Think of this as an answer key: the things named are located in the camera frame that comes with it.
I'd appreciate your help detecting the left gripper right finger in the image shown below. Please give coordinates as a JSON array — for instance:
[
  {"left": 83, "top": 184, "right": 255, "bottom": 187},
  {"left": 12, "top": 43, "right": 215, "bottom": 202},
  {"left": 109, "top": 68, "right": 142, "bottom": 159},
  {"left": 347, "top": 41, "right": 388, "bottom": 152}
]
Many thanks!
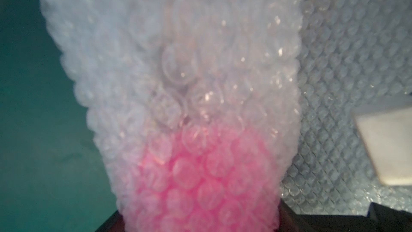
[{"left": 278, "top": 202, "right": 315, "bottom": 232}]

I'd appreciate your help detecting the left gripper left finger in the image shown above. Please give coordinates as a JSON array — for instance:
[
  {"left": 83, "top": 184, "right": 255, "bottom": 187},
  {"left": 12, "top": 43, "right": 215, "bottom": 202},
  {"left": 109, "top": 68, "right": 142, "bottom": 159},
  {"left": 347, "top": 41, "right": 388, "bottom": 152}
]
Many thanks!
[{"left": 95, "top": 211, "right": 124, "bottom": 232}]

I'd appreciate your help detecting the white tape dispenser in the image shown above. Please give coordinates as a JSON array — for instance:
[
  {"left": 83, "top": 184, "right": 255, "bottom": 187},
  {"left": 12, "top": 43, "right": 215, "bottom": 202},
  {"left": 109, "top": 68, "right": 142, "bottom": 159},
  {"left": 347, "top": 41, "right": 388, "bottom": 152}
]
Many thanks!
[{"left": 352, "top": 93, "right": 412, "bottom": 186}]

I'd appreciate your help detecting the clear bubble wrap sheet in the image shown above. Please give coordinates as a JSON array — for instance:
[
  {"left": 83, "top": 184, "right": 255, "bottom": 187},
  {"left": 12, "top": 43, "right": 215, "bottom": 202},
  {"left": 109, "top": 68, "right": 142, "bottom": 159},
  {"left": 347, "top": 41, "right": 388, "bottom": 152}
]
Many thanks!
[{"left": 40, "top": 0, "right": 412, "bottom": 229}]

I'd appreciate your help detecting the pink plastic wine glass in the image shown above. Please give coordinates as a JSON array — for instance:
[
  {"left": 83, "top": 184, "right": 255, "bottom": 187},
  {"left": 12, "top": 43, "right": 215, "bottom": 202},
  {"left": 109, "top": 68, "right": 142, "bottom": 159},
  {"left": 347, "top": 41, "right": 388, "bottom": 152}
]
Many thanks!
[{"left": 123, "top": 127, "right": 280, "bottom": 232}]

